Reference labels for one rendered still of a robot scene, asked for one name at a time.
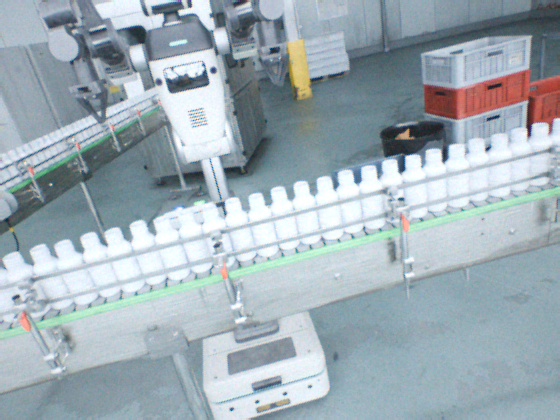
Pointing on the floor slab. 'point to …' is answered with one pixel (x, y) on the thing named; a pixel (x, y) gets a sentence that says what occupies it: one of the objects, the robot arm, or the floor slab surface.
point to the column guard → (299, 76)
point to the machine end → (126, 27)
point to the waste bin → (413, 139)
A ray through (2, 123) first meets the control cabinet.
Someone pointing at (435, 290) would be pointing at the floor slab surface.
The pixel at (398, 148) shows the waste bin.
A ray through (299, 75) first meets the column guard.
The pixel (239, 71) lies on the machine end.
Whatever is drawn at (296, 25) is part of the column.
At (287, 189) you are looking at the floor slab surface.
